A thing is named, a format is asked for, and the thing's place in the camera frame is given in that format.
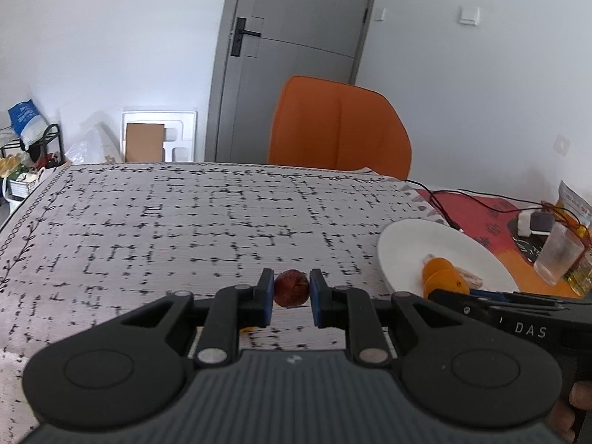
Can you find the patterned white tablecloth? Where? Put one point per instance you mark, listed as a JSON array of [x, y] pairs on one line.
[[95, 241]]

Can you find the grey door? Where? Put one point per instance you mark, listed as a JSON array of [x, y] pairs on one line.
[[319, 38]]

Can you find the white charger adapter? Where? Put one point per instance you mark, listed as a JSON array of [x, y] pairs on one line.
[[535, 223]]

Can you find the small orange mandarin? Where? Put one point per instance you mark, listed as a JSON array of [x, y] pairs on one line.
[[440, 274]]

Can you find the red patterned mat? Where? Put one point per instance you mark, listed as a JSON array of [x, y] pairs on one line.
[[490, 222]]

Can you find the white shopping bag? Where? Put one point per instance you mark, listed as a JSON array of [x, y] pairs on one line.
[[17, 189]]

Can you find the black door handle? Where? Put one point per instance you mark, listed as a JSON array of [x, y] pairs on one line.
[[240, 32]]

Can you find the silver snack packet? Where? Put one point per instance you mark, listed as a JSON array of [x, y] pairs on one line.
[[574, 205]]

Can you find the black metal rack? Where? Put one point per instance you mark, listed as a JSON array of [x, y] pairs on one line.
[[48, 152]]

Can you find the brown cardboard piece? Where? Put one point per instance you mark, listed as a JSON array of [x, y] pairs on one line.
[[144, 142]]

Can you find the clear plastic bag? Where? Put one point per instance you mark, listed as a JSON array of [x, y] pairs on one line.
[[96, 147]]

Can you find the wall socket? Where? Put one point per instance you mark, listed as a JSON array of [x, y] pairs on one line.
[[561, 145]]

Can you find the small red fruit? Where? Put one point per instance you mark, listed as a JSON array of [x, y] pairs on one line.
[[291, 289]]

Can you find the white plate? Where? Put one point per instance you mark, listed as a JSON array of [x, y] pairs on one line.
[[404, 246]]

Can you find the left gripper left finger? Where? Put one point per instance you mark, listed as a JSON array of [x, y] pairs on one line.
[[223, 317]]

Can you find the orange chair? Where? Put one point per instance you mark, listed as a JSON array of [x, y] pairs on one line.
[[326, 124]]

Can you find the clear plastic cup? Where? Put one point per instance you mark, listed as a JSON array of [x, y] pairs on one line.
[[560, 251]]

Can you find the small door-side switch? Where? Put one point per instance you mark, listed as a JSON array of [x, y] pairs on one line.
[[380, 14]]

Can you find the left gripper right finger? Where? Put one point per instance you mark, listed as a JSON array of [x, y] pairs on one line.
[[352, 311]]

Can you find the right hand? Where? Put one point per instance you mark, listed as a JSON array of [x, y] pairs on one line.
[[562, 417]]

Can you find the peeled orange segments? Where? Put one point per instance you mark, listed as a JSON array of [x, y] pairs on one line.
[[467, 277]]

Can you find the blue white plastic bag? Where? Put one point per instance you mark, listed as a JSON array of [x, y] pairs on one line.
[[27, 122]]

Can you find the white light switch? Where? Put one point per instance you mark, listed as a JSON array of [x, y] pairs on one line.
[[470, 16]]

